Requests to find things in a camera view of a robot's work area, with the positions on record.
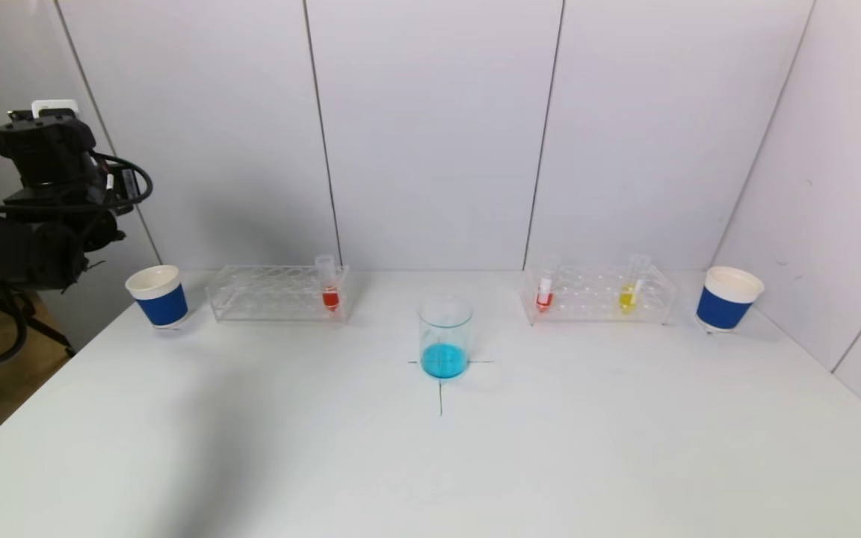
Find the test tube with yellow liquid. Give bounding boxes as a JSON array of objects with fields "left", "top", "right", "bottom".
[{"left": 617, "top": 253, "right": 651, "bottom": 315}]

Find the clear glass beaker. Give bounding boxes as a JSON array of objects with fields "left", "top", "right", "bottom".
[{"left": 417, "top": 296, "right": 474, "bottom": 380}]

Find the test tube with red liquid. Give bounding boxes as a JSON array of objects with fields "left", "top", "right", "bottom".
[{"left": 315, "top": 254, "right": 342, "bottom": 315}]

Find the labelled test tube red liquid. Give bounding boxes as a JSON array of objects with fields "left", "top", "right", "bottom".
[{"left": 535, "top": 254, "right": 560, "bottom": 313}]

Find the clear acrylic test tube rack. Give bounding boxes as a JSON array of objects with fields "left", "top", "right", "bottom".
[
  {"left": 206, "top": 265, "right": 353, "bottom": 325},
  {"left": 520, "top": 263, "right": 676, "bottom": 327}
]

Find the white paper cup blue sleeve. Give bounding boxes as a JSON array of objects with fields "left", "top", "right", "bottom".
[
  {"left": 125, "top": 265, "right": 190, "bottom": 330},
  {"left": 696, "top": 266, "right": 765, "bottom": 333}
]

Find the black tripod stand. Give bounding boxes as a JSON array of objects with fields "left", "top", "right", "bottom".
[{"left": 23, "top": 310, "right": 77, "bottom": 359}]

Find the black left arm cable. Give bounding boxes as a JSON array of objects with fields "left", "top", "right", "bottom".
[{"left": 0, "top": 152, "right": 155, "bottom": 219}]

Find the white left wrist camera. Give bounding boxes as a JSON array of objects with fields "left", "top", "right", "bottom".
[{"left": 31, "top": 99, "right": 80, "bottom": 119}]

